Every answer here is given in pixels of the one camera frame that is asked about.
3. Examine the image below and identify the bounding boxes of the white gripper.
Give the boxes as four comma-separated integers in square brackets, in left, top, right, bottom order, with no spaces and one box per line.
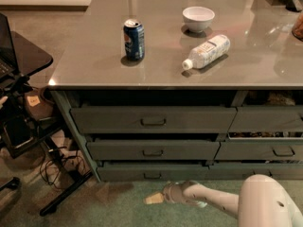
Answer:
[144,181,198,206]

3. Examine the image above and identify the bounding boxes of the grey drawer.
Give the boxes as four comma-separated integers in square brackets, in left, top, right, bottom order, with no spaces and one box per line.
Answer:
[97,163,208,182]
[70,106,236,133]
[215,138,303,161]
[87,140,220,160]
[205,164,303,180]
[229,106,303,132]

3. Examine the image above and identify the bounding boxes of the brown bag with label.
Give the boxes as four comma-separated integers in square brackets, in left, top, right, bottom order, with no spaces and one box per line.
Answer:
[25,87,56,120]

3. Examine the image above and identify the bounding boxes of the black side table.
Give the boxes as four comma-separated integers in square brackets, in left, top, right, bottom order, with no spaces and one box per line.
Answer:
[0,30,93,217]

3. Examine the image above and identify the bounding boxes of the white plastic bottle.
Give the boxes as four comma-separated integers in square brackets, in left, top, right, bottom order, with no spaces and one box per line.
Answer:
[182,34,230,70]

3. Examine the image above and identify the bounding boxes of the blue soda can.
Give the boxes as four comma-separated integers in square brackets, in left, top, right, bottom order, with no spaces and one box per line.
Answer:
[123,19,145,61]

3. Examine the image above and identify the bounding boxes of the white ceramic bowl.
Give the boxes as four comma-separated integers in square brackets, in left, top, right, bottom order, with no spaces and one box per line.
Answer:
[183,7,215,33]

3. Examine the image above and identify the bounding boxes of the black laptop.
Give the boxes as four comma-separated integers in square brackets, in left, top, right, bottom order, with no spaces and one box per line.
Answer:
[0,13,19,79]

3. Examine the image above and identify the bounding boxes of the brown object at right edge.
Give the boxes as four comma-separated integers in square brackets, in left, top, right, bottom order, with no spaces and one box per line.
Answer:
[292,13,303,41]

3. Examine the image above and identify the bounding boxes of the grey drawer cabinet frame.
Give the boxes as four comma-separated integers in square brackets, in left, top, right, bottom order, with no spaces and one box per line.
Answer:
[53,86,303,180]

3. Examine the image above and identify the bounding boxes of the black cables on floor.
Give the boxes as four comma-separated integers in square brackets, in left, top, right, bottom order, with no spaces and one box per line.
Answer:
[38,145,90,191]

